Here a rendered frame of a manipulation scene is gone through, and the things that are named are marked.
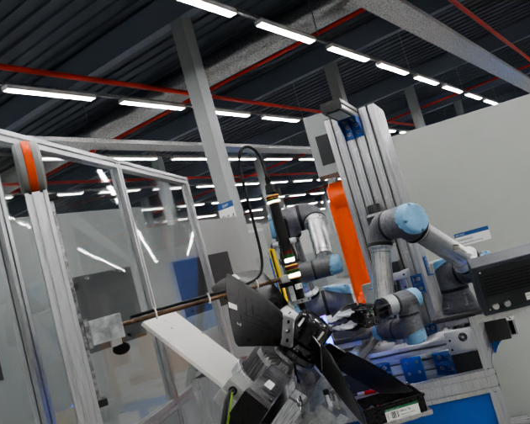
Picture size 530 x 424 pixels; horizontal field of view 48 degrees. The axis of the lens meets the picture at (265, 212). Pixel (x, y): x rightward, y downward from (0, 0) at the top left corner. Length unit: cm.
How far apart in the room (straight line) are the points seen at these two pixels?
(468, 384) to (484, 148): 181
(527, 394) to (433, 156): 150
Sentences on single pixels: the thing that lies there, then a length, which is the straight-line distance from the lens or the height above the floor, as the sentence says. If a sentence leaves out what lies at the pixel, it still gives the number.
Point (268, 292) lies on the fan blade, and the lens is 199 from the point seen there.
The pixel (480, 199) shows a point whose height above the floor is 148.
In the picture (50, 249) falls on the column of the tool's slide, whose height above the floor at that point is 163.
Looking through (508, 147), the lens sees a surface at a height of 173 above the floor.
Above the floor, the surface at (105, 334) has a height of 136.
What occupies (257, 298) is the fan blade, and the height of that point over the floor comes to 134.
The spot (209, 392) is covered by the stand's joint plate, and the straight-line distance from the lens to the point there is 190.
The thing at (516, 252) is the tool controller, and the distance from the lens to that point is 229.
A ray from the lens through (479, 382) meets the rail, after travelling 235.
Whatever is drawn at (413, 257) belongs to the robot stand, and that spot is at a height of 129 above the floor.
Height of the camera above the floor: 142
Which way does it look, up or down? 5 degrees up
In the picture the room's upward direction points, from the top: 15 degrees counter-clockwise
